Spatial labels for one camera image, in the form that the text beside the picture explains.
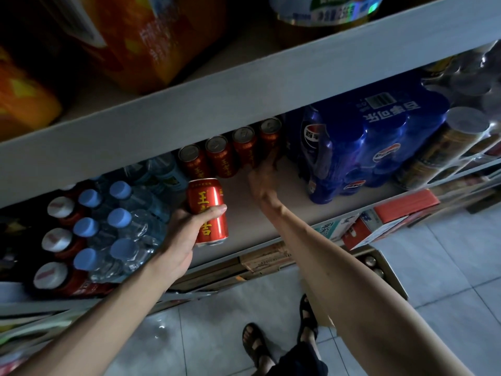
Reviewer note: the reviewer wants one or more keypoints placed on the person's left hand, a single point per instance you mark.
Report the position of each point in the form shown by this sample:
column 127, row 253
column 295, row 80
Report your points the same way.
column 176, row 250

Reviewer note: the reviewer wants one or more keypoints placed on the person's right hand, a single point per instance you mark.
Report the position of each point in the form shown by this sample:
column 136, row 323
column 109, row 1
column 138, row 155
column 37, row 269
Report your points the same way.
column 266, row 187

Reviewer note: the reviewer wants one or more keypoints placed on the red can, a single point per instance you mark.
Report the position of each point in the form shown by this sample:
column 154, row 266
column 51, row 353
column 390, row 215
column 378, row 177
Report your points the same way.
column 205, row 195

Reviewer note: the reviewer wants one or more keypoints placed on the grey metal shelf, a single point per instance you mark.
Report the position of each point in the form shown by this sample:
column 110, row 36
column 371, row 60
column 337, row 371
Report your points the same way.
column 250, row 93

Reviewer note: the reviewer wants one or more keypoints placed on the brown cardboard box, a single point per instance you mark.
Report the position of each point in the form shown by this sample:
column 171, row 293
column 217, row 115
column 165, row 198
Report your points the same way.
column 391, row 274

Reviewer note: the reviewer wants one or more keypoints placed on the person's right forearm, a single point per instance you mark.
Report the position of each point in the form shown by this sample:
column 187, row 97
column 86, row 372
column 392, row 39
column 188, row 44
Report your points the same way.
column 352, row 289

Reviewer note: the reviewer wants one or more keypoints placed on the person's left forearm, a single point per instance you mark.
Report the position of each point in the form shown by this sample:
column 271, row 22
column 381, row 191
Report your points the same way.
column 98, row 332

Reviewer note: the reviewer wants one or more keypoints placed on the person's left dark sandal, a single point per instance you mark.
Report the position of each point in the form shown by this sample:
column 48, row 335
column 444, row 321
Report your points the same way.
column 250, row 348

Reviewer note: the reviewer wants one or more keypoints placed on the person's dark sandal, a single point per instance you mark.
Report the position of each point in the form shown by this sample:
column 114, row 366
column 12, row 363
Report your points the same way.
column 309, row 325
column 250, row 348

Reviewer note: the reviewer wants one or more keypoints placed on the person's left leg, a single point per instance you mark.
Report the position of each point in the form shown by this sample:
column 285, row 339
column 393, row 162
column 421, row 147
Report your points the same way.
column 266, row 362

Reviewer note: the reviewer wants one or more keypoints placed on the person's right dark sandal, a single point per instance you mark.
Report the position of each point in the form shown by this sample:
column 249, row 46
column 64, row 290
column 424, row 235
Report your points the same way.
column 309, row 325

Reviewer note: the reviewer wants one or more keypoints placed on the brown flat carton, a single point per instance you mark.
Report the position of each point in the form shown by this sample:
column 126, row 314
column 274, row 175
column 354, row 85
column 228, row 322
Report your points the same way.
column 211, row 276

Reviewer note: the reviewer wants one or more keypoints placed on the pack of blue-capped water bottles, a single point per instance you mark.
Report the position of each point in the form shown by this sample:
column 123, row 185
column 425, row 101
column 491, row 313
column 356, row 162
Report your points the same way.
column 129, row 231

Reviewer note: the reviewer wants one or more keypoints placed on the tan printed carton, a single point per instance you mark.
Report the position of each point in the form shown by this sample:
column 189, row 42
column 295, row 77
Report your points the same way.
column 266, row 258

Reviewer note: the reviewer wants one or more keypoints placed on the white blue-printed carton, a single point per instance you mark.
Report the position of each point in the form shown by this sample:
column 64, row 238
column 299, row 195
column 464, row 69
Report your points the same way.
column 332, row 229

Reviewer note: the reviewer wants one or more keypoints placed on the pack of white-capped red bottles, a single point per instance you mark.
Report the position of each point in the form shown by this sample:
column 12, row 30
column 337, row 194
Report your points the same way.
column 74, row 285

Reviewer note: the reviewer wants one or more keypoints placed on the blue cola bottle pack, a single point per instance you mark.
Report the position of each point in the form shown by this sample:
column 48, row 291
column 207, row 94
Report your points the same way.
column 372, row 152

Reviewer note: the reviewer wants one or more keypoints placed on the red and white carton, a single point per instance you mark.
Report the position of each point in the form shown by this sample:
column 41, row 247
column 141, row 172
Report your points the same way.
column 407, row 203

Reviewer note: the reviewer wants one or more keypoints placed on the stack of colourful packets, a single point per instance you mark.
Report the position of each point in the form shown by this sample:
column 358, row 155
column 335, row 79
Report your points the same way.
column 31, row 328

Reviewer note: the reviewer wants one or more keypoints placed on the dark shorts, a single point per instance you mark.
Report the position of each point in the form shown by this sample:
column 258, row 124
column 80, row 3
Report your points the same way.
column 301, row 364

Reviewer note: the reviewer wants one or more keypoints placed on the orange drink pack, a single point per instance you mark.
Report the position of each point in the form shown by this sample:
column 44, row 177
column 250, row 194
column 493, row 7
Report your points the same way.
column 156, row 43

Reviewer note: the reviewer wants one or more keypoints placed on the clear labelled bottle pack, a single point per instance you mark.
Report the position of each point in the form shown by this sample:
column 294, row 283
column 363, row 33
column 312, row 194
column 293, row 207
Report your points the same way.
column 325, row 11

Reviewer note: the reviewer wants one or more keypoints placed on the shrink-wrapped pack of gold tins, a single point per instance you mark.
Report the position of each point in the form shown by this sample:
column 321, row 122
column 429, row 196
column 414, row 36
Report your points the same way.
column 450, row 144

